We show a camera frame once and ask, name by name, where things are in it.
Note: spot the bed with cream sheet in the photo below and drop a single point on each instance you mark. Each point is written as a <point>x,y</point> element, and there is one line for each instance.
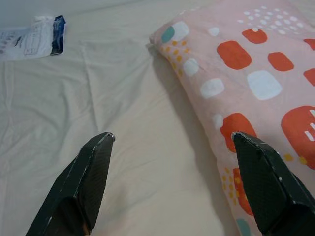
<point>73,98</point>

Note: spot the pink pillow with colourful patches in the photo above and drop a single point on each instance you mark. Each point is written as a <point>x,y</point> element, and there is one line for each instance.
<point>231,73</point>

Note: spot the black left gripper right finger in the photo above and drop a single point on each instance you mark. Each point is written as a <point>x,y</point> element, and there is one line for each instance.
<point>268,191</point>

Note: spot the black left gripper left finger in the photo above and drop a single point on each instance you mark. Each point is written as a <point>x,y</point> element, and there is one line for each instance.
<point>83,186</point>

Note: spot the white and blue plastic bag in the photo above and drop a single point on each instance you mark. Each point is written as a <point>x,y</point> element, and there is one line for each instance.
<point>37,41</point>

